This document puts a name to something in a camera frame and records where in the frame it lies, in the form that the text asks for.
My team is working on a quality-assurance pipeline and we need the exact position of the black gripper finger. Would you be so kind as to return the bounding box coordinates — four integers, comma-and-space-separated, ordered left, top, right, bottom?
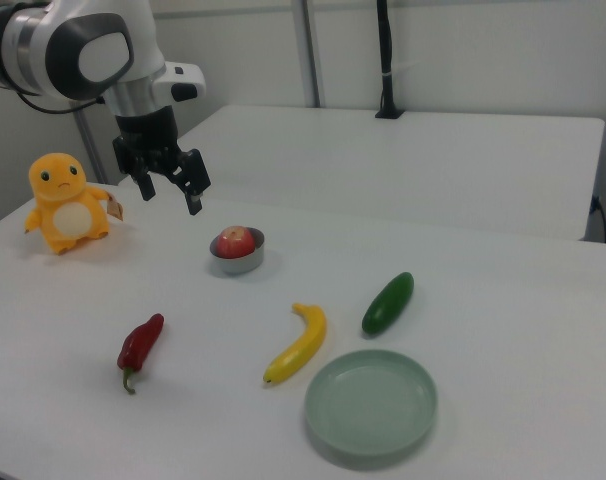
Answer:
112, 134, 157, 203
166, 148, 213, 217

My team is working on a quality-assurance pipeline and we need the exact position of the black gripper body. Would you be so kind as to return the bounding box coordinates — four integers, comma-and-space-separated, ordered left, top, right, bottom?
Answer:
113, 106, 184, 177

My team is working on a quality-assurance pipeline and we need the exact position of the yellow banana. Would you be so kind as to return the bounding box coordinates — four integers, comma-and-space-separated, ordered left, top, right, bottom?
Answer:
262, 301, 329, 387

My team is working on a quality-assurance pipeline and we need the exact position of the pale green plastic plate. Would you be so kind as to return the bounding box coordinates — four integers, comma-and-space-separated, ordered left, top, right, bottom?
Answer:
303, 348, 440, 459

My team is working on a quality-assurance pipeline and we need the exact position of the red apple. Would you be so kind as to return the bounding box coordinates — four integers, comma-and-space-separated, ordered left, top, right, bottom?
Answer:
217, 225, 257, 260

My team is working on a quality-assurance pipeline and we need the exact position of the orange plush dinosaur toy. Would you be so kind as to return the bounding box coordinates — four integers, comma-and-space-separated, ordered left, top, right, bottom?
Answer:
23, 152, 126, 256

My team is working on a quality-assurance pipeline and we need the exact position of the small metal bowl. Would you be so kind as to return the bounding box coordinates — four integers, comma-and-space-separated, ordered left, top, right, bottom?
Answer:
209, 226, 266, 276

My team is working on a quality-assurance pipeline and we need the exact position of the red chili pepper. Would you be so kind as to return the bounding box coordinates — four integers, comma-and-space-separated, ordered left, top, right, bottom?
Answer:
116, 313, 165, 395

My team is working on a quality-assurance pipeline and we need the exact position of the white adjoining table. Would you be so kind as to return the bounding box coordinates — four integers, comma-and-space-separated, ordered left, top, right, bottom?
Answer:
116, 104, 606, 242

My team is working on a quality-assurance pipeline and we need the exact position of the green cucumber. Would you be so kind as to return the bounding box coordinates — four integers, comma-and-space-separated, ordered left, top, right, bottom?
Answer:
361, 271, 415, 336

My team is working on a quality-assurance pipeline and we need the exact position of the black stand pole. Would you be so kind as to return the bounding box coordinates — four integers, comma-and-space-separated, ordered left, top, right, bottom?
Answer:
375, 0, 399, 112

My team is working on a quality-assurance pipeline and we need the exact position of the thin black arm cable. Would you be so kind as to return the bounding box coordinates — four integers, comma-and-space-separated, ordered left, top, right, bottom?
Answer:
0, 9, 107, 115

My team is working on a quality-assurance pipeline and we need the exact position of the wide grey partition post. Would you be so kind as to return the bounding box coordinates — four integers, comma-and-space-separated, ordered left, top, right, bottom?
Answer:
289, 0, 329, 109

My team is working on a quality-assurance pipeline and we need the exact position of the black wall socket cable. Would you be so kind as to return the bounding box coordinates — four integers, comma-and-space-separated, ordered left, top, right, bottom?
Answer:
590, 194, 606, 244

